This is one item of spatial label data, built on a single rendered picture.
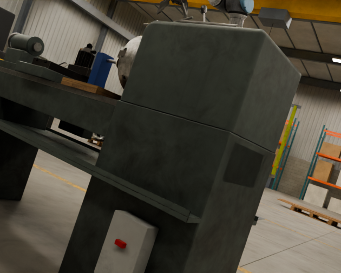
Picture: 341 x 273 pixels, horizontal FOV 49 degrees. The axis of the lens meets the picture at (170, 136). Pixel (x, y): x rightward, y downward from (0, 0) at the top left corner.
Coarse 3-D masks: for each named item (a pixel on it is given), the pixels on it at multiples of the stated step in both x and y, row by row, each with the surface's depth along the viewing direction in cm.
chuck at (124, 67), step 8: (136, 40) 182; (128, 48) 180; (136, 48) 177; (120, 56) 181; (128, 56) 178; (120, 64) 181; (128, 64) 177; (120, 72) 182; (128, 72) 178; (120, 80) 185
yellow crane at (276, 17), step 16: (144, 0) 1536; (160, 0) 1474; (192, 0) 1388; (256, 0) 1259; (272, 0) 1230; (288, 0) 1202; (304, 0) 1177; (320, 0) 1151; (336, 0) 1128; (272, 16) 1204; (288, 16) 1211; (304, 16) 1189; (320, 16) 1152; (336, 16) 1119
